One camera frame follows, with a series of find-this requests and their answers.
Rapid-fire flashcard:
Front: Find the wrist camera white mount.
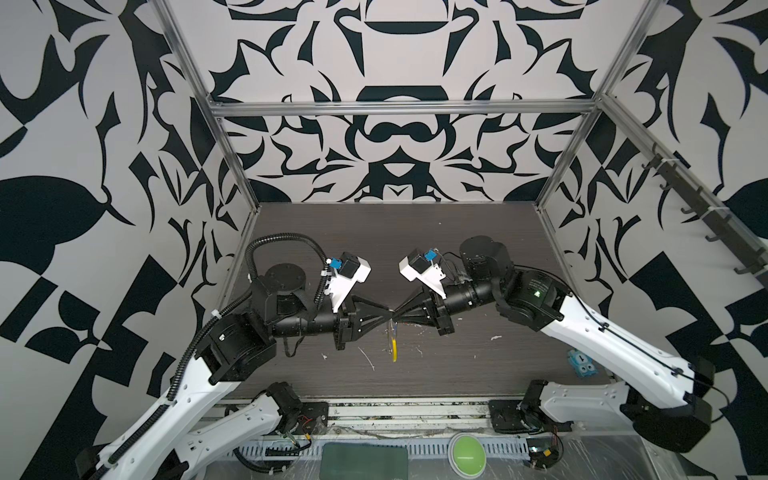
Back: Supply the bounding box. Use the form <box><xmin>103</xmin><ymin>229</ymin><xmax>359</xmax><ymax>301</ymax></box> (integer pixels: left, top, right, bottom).
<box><xmin>323</xmin><ymin>252</ymin><xmax>371</xmax><ymax>313</ymax></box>
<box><xmin>398</xmin><ymin>248</ymin><xmax>446</xmax><ymax>300</ymax></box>

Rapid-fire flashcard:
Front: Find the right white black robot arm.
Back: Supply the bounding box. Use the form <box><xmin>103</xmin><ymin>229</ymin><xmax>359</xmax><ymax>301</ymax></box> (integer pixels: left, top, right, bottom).
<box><xmin>392</xmin><ymin>236</ymin><xmax>715</xmax><ymax>453</ymax></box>

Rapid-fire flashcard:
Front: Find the green round button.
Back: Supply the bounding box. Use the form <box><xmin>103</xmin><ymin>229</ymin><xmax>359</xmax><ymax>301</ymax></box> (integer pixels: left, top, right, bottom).
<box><xmin>448</xmin><ymin>433</ymin><xmax>487</xmax><ymax>479</ymax></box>

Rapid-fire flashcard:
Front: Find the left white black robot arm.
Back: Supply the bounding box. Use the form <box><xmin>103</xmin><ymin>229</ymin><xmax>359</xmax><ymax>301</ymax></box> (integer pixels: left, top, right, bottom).
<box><xmin>76</xmin><ymin>233</ymin><xmax>392</xmax><ymax>479</ymax></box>

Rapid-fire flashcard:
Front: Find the blue connector block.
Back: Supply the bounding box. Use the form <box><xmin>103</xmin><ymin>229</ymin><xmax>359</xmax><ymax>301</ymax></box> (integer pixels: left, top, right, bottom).
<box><xmin>568</xmin><ymin>349</ymin><xmax>598</xmax><ymax>378</ymax></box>

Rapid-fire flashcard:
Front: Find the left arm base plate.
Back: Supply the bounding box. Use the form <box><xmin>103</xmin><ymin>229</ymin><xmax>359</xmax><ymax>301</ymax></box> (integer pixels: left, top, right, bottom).
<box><xmin>286</xmin><ymin>401</ymin><xmax>330</xmax><ymax>435</ymax></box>

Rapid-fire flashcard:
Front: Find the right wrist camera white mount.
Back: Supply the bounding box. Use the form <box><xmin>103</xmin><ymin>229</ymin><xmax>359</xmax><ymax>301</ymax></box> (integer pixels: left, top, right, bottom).
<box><xmin>398</xmin><ymin>248</ymin><xmax>446</xmax><ymax>300</ymax></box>

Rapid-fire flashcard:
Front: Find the dark green pad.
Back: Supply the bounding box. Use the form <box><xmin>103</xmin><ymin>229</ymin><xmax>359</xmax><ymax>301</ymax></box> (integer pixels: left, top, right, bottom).
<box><xmin>319</xmin><ymin>443</ymin><xmax>409</xmax><ymax>480</ymax></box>

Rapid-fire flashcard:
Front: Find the white slotted cable duct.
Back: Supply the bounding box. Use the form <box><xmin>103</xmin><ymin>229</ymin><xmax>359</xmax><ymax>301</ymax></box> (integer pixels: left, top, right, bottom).
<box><xmin>239</xmin><ymin>437</ymin><xmax>530</xmax><ymax>461</ymax></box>

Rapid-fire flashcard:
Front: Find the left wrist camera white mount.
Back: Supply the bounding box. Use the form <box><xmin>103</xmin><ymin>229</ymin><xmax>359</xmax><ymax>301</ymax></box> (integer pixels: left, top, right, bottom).
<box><xmin>323</xmin><ymin>252</ymin><xmax>371</xmax><ymax>313</ymax></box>

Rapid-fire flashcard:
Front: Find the small circuit board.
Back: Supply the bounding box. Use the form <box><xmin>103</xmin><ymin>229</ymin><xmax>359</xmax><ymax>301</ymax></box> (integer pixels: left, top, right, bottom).
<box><xmin>526</xmin><ymin>435</ymin><xmax>564</xmax><ymax>471</ymax></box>

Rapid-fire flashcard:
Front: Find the black wall hook rack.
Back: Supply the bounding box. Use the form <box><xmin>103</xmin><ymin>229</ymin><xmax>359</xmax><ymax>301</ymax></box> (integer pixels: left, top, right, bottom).
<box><xmin>643</xmin><ymin>142</ymin><xmax>767</xmax><ymax>289</ymax></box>

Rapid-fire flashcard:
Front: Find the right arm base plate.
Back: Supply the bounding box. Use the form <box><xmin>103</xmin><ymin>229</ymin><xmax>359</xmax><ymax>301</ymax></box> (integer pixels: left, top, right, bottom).
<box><xmin>488</xmin><ymin>399</ymin><xmax>573</xmax><ymax>435</ymax></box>

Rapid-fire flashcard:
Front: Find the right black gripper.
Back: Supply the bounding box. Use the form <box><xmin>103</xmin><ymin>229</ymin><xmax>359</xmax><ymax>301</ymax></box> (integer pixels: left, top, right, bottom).
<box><xmin>394</xmin><ymin>276</ymin><xmax>505</xmax><ymax>334</ymax></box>

